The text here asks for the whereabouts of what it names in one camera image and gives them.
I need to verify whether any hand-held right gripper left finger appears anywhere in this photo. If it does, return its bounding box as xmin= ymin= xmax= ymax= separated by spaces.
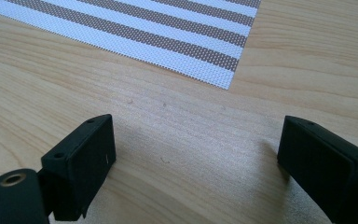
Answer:
xmin=38 ymin=113 xmax=117 ymax=222

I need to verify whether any striped woven placemat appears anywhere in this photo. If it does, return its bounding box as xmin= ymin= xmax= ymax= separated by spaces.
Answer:
xmin=0 ymin=0 xmax=262 ymax=91

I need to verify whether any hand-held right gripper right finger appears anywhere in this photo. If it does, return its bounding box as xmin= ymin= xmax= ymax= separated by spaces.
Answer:
xmin=276 ymin=115 xmax=358 ymax=224

